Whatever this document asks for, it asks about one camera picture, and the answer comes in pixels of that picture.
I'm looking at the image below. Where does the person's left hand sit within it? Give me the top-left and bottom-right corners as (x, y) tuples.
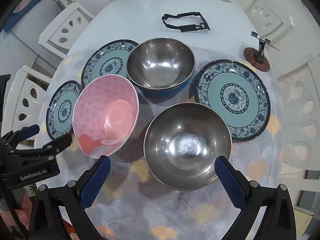
(10, 187), (34, 233)

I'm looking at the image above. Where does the black plastic frame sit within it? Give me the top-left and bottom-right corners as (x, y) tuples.
(162, 11), (211, 33)

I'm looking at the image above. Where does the blue cloth cover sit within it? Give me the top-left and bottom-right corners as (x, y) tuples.
(5, 0), (47, 32)

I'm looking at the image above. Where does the steel bowl blue outside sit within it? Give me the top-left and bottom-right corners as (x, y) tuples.
(126, 37), (195, 99)

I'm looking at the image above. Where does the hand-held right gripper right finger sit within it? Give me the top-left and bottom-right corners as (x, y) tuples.
(214, 156), (297, 240)

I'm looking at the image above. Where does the dark grey plate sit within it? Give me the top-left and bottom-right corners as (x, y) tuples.
(194, 59), (271, 142)

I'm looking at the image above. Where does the blue floral ceramic plate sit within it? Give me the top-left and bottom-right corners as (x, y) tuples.
(46, 80), (83, 141)
(81, 39), (139, 89)

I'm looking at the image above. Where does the white appliance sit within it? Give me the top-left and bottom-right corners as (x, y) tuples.
(0, 17), (65, 63)

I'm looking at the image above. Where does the steel bowl red outside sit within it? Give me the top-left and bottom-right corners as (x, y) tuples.
(143, 102), (233, 191)

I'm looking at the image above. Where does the white plastic chair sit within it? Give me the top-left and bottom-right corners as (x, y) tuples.
(275, 55), (320, 175)
(38, 2), (95, 59)
(244, 0), (294, 47)
(1, 65), (54, 143)

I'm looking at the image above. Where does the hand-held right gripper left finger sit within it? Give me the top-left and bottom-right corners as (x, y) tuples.
(29, 156), (112, 240)

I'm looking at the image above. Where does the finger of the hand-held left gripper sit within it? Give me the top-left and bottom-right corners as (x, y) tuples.
(7, 133), (73, 160)
(0, 124), (40, 153)

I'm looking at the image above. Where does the phone stand wooden base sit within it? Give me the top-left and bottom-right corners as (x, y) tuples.
(244, 31), (281, 72)

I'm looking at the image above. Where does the pink patterned bowl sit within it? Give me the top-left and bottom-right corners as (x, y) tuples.
(72, 74), (140, 159)

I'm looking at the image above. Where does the fan patterned table mat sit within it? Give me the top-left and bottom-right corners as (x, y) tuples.
(37, 44), (284, 240)

